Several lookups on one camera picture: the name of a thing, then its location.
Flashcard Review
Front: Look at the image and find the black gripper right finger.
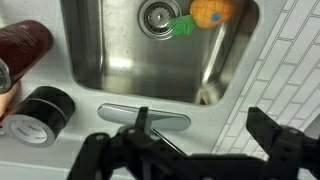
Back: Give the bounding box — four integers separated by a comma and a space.
245, 106, 320, 180

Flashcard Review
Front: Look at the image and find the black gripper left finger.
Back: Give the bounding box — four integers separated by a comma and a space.
66, 106, 188, 180

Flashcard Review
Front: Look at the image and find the chrome sink faucet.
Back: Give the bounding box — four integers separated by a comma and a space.
97, 102, 192, 157

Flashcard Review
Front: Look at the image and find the black round tin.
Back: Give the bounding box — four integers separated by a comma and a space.
2, 85, 76, 149

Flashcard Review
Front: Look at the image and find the stainless steel sink basin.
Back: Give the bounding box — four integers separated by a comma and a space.
59, 0, 261, 106

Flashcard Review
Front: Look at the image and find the orange cloth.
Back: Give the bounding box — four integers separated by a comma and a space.
0, 81, 22, 128

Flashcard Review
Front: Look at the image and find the round metal sink drain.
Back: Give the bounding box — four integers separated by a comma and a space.
137, 0, 183, 41

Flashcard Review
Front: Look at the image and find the maroon tumbler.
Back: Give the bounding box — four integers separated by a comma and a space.
0, 19, 55, 95

